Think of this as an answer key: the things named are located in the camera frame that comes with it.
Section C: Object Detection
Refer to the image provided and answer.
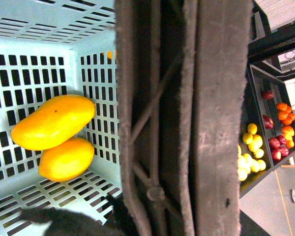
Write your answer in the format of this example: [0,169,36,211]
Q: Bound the light blue plastic basket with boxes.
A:
[0,0,121,236]

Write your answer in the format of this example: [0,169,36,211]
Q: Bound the yellow lemon pile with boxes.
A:
[237,123,266,182]

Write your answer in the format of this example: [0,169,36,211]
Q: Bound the brown basket handle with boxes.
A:
[115,0,253,236]

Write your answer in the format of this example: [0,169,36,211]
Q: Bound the orange tangerine pile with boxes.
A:
[275,102,295,148]

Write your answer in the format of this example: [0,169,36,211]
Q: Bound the yellow mango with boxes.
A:
[11,94,95,150]
[38,137,94,182]

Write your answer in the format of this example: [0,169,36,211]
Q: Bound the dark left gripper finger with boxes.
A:
[21,194,138,236]

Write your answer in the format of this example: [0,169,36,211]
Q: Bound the red apple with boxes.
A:
[261,90,274,100]

